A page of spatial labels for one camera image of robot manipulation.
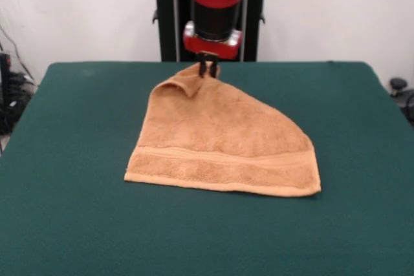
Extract black electronics box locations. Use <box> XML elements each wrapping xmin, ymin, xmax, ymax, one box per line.
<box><xmin>0</xmin><ymin>52</ymin><xmax>12</xmax><ymax>105</ymax></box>

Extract grey wall cable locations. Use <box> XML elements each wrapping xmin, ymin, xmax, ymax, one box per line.
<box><xmin>0</xmin><ymin>25</ymin><xmax>36</xmax><ymax>83</ymax></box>

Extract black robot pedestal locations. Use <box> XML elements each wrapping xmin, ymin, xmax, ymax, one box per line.
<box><xmin>151</xmin><ymin>0</ymin><xmax>279</xmax><ymax>62</ymax></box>

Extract black cable bundle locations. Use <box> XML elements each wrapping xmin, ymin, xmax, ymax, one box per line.
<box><xmin>0</xmin><ymin>71</ymin><xmax>37</xmax><ymax>134</ymax></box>

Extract dark green table cloth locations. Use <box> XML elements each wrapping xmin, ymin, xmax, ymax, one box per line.
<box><xmin>0</xmin><ymin>61</ymin><xmax>414</xmax><ymax>276</ymax></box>

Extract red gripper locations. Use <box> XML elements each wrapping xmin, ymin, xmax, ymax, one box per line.
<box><xmin>182</xmin><ymin>21</ymin><xmax>244</xmax><ymax>79</ymax></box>

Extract black chair base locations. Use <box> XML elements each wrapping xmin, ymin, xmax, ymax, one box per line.
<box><xmin>389</xmin><ymin>77</ymin><xmax>414</xmax><ymax>128</ymax></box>

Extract orange terry towel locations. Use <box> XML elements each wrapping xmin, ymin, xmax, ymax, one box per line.
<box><xmin>124</xmin><ymin>62</ymin><xmax>322</xmax><ymax>198</ymax></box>

